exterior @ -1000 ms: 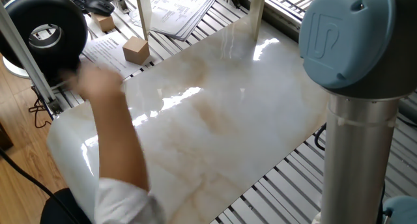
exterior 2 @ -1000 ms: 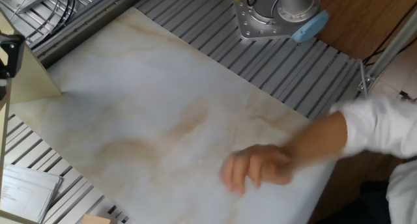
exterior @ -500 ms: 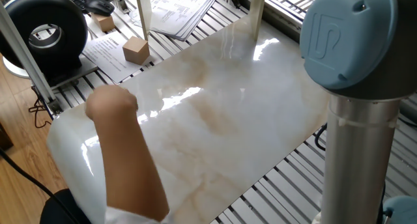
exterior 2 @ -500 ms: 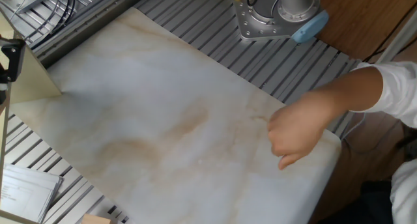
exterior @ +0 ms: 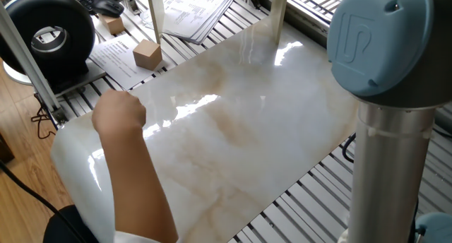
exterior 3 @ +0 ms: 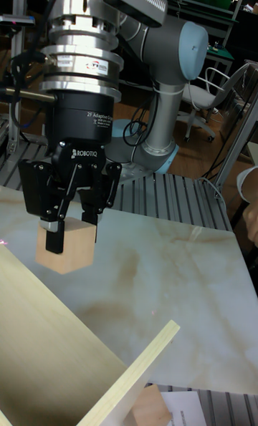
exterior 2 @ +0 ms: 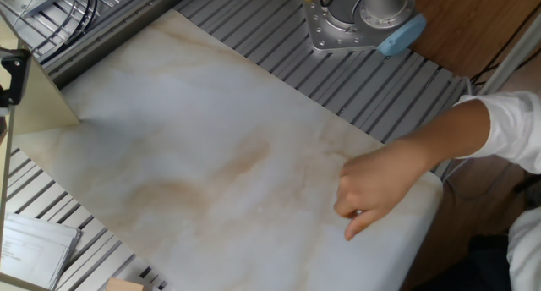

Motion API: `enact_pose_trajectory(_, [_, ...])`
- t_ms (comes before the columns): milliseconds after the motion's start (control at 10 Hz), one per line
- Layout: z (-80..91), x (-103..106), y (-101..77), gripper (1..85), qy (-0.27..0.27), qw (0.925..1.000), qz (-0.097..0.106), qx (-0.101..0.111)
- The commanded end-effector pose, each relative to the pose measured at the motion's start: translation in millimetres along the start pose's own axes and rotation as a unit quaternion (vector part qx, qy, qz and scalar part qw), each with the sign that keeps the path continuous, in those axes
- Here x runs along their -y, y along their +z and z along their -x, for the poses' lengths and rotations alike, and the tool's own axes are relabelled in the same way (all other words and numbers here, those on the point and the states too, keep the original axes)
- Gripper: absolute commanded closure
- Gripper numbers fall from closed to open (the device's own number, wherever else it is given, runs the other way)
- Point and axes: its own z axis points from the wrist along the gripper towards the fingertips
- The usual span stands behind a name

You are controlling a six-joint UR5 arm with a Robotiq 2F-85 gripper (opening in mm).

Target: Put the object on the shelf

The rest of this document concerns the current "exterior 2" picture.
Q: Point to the person in white shirt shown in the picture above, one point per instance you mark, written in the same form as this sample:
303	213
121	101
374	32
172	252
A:
515	126

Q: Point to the aluminium frame rail with bracket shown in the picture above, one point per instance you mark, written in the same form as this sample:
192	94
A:
513	54

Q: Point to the silver grey UR5 robot arm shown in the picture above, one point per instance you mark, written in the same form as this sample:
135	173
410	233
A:
376	7

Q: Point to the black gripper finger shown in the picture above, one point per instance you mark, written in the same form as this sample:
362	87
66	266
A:
19	71

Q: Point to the person's bare forearm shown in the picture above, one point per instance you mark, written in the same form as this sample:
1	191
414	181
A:
456	134

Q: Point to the white marble pattern board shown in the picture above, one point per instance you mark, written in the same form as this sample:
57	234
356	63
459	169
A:
211	177

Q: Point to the large wooden block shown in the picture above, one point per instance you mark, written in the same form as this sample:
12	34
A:
124	285

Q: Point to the stack of printed papers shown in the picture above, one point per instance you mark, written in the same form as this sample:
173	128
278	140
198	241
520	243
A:
34	250

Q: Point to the person's bare hand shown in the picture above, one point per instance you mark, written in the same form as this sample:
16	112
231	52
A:
380	181

